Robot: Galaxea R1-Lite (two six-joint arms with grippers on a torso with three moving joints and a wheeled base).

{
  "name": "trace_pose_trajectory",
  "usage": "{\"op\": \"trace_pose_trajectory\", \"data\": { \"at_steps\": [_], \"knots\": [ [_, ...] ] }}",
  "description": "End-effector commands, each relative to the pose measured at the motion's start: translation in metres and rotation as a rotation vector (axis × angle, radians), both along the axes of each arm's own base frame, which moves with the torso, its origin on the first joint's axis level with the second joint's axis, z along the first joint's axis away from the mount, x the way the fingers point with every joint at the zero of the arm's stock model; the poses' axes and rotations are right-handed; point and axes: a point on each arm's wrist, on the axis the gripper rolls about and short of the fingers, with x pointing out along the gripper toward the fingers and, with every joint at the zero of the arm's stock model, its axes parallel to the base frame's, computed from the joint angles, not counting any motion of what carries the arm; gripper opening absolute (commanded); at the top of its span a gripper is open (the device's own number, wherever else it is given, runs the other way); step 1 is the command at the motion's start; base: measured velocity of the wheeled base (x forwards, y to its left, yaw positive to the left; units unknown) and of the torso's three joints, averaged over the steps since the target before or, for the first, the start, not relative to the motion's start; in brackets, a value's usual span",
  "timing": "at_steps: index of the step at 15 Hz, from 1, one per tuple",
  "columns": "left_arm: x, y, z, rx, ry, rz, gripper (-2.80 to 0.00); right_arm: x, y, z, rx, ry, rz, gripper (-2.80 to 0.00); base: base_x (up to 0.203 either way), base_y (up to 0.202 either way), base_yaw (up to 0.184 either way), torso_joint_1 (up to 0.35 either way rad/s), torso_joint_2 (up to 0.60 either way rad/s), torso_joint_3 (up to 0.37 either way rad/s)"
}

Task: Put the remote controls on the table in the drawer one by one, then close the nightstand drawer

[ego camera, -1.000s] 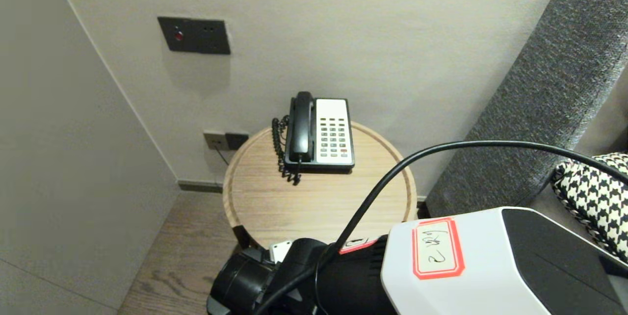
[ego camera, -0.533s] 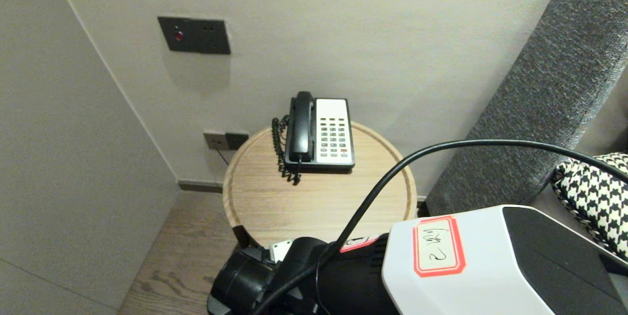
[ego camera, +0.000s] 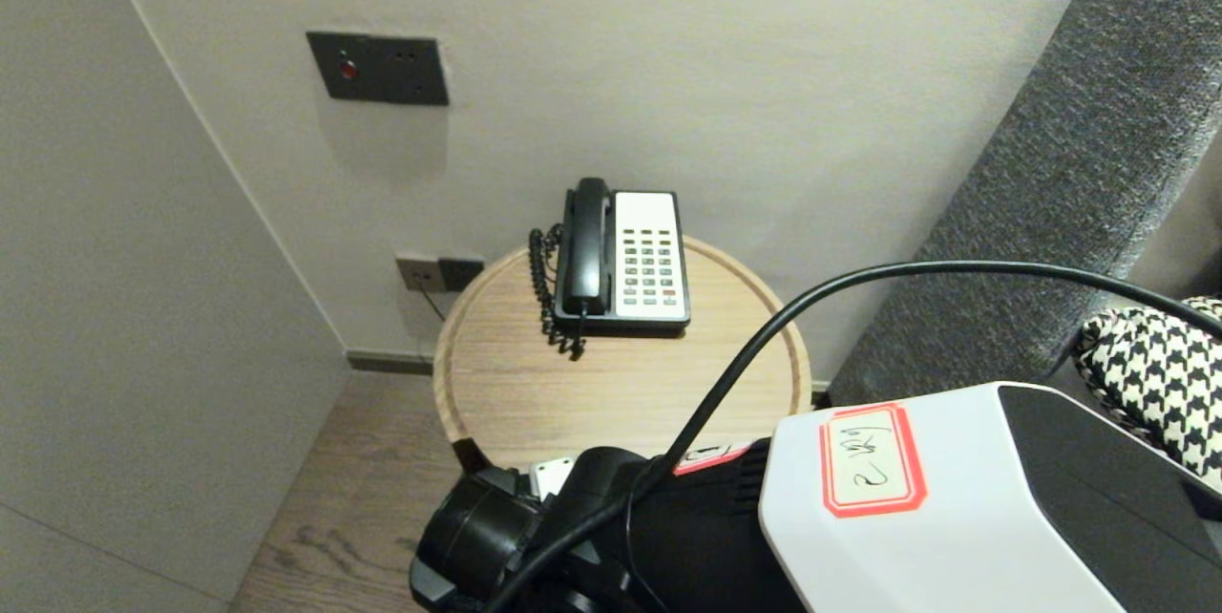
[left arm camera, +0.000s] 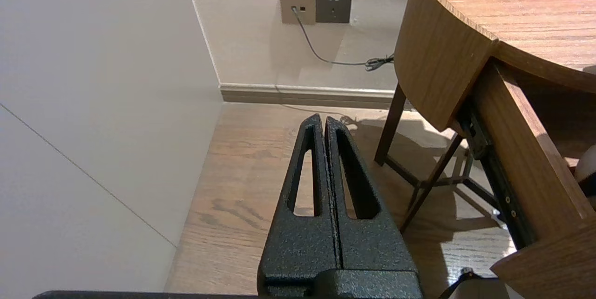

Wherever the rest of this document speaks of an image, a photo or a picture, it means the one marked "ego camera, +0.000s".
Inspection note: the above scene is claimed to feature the beige wall socket plate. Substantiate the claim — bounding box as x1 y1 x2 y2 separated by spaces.
396 255 447 294

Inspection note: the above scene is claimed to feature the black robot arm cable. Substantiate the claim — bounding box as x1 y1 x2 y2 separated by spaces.
482 260 1222 613

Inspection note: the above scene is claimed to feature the black white houndstooth pillow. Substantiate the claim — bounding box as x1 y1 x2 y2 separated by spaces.
1074 296 1222 490

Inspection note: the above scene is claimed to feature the black telephone handset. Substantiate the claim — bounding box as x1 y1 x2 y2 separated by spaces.
561 177 613 316

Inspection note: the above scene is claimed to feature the black coiled telephone cord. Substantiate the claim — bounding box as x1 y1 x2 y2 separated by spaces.
528 225 585 361

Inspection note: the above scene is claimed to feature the round wooden bedside table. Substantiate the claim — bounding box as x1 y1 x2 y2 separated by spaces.
432 233 812 476

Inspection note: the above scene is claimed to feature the dark wall switch panel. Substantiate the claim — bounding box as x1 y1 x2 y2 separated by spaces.
305 32 450 107

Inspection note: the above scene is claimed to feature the grey upholstered bed headboard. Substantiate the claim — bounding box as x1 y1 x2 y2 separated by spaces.
826 0 1222 409

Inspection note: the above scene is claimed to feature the black and white desk telephone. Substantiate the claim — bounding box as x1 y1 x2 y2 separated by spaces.
552 190 691 337

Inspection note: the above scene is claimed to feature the dark grey wall socket plate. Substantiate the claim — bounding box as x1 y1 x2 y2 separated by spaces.
439 257 485 292

